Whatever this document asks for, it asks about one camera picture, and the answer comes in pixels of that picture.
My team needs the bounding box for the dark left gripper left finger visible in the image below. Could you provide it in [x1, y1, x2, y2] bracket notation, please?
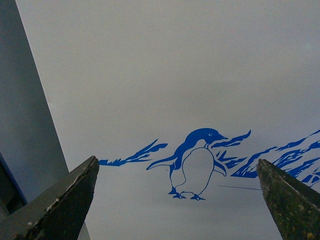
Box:
[0, 156, 99, 240]

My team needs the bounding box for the white chest freezer blue rim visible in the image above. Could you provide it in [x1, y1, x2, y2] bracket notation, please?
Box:
[17, 0, 320, 240]

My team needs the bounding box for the dark blue-edged cabinet at left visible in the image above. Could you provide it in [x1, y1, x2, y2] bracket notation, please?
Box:
[0, 154, 27, 217]

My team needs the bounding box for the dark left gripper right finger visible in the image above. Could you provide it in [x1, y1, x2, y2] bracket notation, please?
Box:
[256, 159, 320, 240]

